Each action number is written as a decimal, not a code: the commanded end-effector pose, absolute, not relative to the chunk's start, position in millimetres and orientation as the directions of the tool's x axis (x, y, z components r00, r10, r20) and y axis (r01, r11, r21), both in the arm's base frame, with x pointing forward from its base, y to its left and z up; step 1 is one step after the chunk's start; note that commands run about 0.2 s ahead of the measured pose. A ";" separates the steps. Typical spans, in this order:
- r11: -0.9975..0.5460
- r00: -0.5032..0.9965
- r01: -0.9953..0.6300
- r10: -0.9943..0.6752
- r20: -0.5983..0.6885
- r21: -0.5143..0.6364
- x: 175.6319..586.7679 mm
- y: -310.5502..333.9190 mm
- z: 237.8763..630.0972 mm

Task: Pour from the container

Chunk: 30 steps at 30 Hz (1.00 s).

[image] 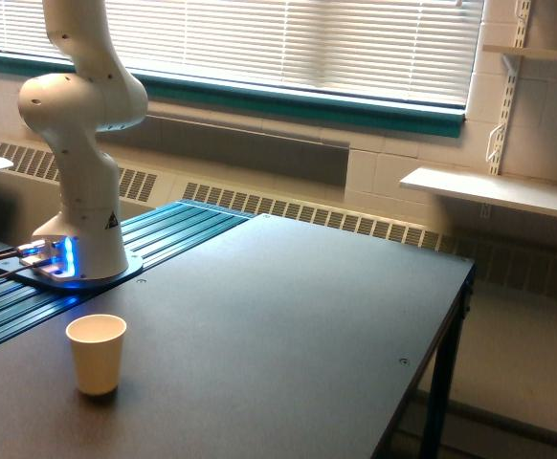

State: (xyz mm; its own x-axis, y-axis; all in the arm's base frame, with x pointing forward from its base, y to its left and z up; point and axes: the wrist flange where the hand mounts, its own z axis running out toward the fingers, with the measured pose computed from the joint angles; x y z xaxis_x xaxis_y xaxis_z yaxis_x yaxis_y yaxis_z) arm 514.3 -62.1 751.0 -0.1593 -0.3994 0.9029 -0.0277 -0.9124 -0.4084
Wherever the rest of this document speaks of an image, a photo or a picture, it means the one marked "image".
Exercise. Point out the green window sill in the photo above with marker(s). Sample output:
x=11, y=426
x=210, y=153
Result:
x=371, y=113

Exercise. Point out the white shelf rail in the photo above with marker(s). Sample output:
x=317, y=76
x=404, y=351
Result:
x=512, y=63

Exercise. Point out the blue slotted aluminium rails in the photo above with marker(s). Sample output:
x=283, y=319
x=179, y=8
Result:
x=155, y=236

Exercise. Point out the white paper cup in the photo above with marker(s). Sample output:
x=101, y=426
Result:
x=96, y=344

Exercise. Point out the lower white wall shelf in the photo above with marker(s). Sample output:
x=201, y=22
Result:
x=500, y=191

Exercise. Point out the white wall shelf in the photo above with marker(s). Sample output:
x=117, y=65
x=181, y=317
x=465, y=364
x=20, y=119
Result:
x=500, y=191
x=531, y=53

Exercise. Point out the dark blue base plate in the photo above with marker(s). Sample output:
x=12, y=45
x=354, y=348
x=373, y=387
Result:
x=30, y=277

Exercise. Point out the upper white wall shelf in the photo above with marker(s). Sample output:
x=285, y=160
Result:
x=531, y=53

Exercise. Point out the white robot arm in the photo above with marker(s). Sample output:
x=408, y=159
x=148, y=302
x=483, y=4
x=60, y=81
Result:
x=83, y=241

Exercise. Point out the black table leg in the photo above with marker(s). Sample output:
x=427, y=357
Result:
x=445, y=361

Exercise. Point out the white baseboard radiator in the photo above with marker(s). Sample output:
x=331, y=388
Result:
x=518, y=268

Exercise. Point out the white window blinds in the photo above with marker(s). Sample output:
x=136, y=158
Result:
x=370, y=52

